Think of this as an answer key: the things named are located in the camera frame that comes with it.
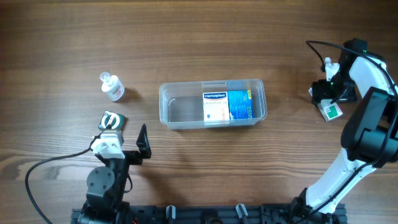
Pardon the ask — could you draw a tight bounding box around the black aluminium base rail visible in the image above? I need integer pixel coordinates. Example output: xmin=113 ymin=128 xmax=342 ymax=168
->
xmin=70 ymin=203 xmax=348 ymax=224

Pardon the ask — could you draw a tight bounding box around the blue Vicks lozenge box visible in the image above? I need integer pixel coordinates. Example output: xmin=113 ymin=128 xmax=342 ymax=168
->
xmin=228 ymin=90 xmax=254 ymax=119

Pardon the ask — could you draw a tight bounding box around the white green Panadol box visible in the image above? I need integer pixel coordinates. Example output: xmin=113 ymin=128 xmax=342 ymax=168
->
xmin=308 ymin=87 xmax=343 ymax=122

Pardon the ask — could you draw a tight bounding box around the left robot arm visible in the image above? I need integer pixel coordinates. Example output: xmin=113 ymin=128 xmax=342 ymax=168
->
xmin=71 ymin=124 xmax=152 ymax=224

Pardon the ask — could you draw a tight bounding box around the black cable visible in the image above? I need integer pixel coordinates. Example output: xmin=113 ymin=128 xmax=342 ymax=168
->
xmin=306 ymin=40 xmax=398 ymax=215
xmin=24 ymin=124 xmax=113 ymax=224

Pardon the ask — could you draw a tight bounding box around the white Hansaplast plaster box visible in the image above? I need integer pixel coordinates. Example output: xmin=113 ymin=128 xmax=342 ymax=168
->
xmin=203 ymin=91 xmax=230 ymax=121

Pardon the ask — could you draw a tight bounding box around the left black cable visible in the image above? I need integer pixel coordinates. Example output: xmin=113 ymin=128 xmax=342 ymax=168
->
xmin=24 ymin=124 xmax=113 ymax=224

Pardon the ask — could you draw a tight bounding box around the green square tin box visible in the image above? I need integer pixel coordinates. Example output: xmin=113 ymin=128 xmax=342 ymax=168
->
xmin=98 ymin=110 xmax=126 ymax=131

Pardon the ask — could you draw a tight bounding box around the right black cable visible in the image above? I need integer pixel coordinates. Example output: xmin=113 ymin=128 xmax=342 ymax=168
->
xmin=306 ymin=40 xmax=398 ymax=215

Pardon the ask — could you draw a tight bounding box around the clear plastic container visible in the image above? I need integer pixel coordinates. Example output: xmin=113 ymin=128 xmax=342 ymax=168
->
xmin=159 ymin=79 xmax=267 ymax=129

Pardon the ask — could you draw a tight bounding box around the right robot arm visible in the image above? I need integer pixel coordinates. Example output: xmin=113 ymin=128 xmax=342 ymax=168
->
xmin=281 ymin=38 xmax=397 ymax=223

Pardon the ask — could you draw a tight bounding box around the white calamine lotion bottle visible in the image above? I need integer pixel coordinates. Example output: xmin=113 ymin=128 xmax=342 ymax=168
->
xmin=99 ymin=72 xmax=125 ymax=101

